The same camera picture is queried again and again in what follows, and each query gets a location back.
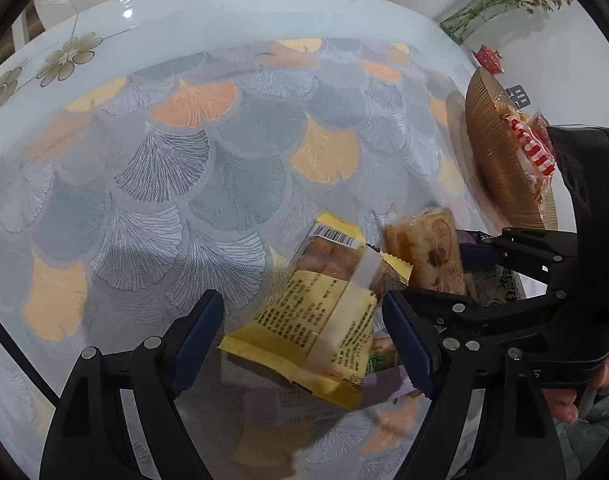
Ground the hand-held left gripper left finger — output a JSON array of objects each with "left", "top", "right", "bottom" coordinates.
[{"left": 39, "top": 289, "right": 226, "bottom": 480}]

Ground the red paper ornament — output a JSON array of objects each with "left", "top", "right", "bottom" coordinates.
[{"left": 471, "top": 44, "right": 508, "bottom": 76}]

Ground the green snack packet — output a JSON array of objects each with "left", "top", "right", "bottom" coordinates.
[{"left": 364, "top": 337, "right": 410, "bottom": 379}]

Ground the leaf print tablecloth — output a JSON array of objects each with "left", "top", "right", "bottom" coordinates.
[{"left": 0, "top": 37, "right": 485, "bottom": 480}]

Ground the black cable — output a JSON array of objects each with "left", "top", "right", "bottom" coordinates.
[{"left": 0, "top": 304, "right": 61, "bottom": 407}]

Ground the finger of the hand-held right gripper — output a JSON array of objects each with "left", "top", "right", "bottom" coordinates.
[
  {"left": 406, "top": 285, "right": 570, "bottom": 351},
  {"left": 456, "top": 227, "right": 580, "bottom": 286}
]

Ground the orange cracker packet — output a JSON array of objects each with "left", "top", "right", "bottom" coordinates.
[{"left": 383, "top": 205, "right": 478, "bottom": 297}]

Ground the brown patterned snack packet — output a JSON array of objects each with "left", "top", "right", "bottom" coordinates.
[{"left": 468, "top": 264, "right": 526, "bottom": 306}]

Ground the wooden ribbed basket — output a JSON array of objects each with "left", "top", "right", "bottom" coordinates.
[{"left": 463, "top": 67, "right": 560, "bottom": 232}]

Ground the purple and white packet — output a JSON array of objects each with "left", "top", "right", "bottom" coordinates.
[{"left": 244, "top": 365, "right": 426, "bottom": 427}]

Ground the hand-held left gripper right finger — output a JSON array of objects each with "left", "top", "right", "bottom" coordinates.
[{"left": 382, "top": 291, "right": 568, "bottom": 480}]

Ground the person's right hand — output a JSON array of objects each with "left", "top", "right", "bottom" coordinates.
[{"left": 542, "top": 354, "right": 609, "bottom": 424}]

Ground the red striped snack packet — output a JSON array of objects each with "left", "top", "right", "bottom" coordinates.
[{"left": 501, "top": 107, "right": 558, "bottom": 196}]

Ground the yellow snack packet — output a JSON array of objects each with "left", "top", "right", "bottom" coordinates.
[{"left": 218, "top": 211, "right": 414, "bottom": 410}]

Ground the person's grey clothing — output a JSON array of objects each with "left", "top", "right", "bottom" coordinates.
[{"left": 554, "top": 380, "right": 609, "bottom": 480}]

